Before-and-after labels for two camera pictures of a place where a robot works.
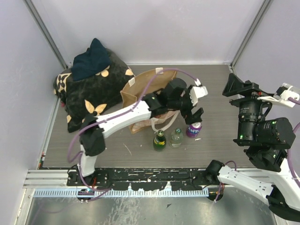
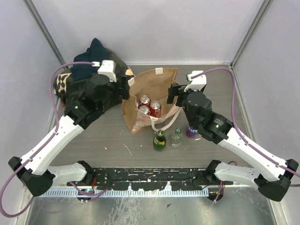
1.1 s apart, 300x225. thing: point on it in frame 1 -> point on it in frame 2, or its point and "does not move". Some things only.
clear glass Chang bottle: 176,138 does not move
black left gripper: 190,118 -> 124,93
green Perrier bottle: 159,141 does not move
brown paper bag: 145,84 does not move
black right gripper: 248,90 -> 176,89
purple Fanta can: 193,129 does not move
